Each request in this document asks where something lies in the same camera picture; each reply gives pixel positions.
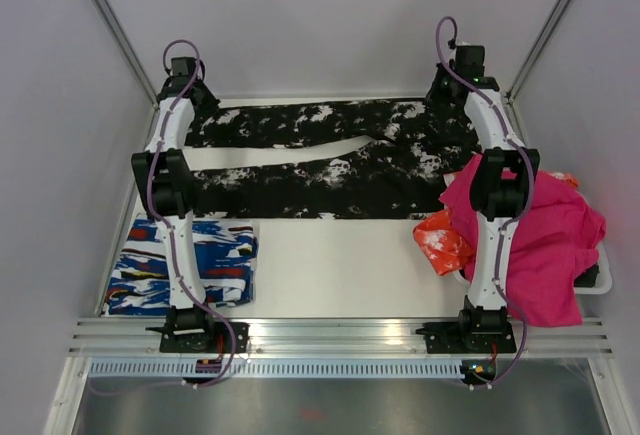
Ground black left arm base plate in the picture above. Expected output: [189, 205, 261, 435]
[146, 319, 249, 354]

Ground black white splattered trousers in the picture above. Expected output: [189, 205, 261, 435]
[186, 98, 480, 219]

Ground blue white patterned folded trousers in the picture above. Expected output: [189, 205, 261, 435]
[102, 214, 258, 317]

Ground white slotted cable duct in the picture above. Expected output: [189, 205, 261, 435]
[89, 358, 464, 380]

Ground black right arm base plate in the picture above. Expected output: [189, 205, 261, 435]
[416, 321, 517, 355]

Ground orange white garment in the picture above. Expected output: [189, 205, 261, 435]
[412, 208, 478, 283]

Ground white laundry basket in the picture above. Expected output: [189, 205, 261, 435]
[452, 249, 614, 296]

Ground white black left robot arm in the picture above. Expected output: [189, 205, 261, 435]
[131, 57, 218, 353]

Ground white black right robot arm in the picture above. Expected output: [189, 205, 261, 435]
[417, 41, 540, 354]

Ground left aluminium frame post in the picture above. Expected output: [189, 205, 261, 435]
[90, 0, 156, 106]

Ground aluminium mounting rail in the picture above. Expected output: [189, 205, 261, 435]
[68, 317, 613, 358]

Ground aluminium frame post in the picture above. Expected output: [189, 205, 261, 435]
[90, 0, 156, 106]
[505, 0, 574, 104]

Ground right aluminium frame post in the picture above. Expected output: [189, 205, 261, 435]
[505, 0, 574, 104]

